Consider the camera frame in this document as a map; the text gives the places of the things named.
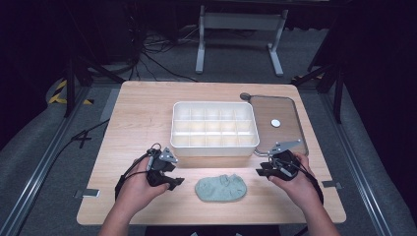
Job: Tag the yellow and black floor tape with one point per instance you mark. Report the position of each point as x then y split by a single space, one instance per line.
57 95

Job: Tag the black tripod stand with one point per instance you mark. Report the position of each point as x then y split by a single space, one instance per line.
70 82
337 85

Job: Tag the grey-green sock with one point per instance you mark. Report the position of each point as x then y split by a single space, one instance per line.
221 188

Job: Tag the grey metal table frame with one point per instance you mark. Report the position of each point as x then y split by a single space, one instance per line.
241 21

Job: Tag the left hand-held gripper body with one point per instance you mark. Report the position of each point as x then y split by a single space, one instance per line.
161 165

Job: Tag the grey metal table bracket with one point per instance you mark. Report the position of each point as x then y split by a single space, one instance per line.
88 193
332 184

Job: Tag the white compartment storage box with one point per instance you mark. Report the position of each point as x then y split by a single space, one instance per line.
214 129

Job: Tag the person's right hand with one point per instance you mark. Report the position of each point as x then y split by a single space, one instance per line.
300 190

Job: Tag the person's left hand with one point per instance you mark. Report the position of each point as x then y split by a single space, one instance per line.
136 190

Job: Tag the grey metal floor rail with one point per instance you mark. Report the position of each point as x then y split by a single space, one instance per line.
357 164
36 177

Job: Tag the small white round disc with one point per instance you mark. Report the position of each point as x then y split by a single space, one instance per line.
275 123

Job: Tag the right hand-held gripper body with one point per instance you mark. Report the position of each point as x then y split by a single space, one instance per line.
284 165

